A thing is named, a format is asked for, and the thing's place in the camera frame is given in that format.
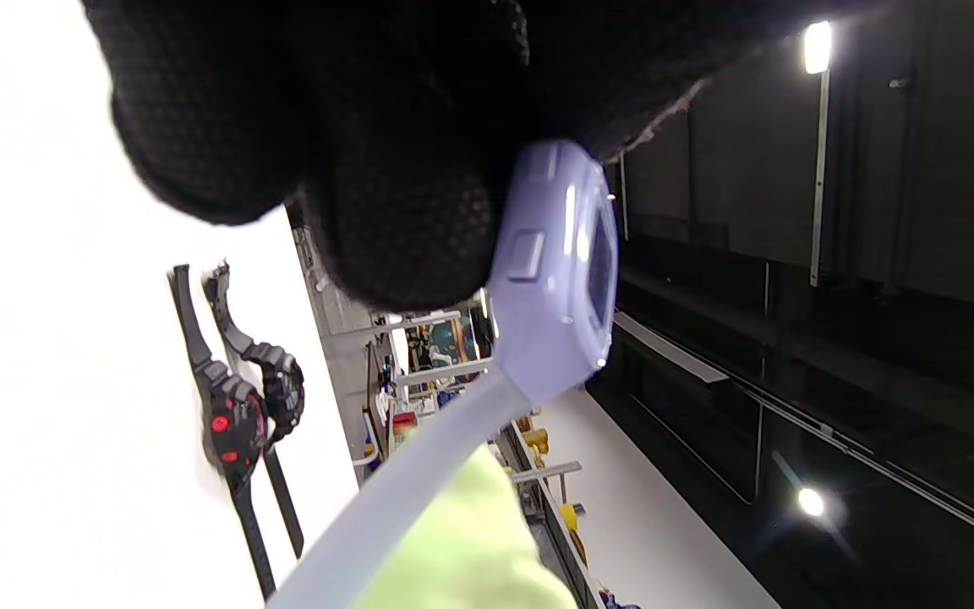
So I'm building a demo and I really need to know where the person's left hand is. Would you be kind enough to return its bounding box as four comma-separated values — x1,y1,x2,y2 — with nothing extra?
81,0,794,311

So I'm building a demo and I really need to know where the light blue watch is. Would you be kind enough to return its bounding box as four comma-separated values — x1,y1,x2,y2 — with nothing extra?
265,139,621,609

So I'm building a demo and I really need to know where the black watch with grey face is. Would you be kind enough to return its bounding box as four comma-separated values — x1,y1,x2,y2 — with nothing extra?
201,260,308,561

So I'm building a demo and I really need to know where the black watch with red face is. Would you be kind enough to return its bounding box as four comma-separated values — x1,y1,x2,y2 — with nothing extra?
166,263,278,603

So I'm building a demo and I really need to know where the green cleaning cloth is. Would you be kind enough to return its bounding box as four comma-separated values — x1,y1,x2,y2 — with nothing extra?
350,444,579,609

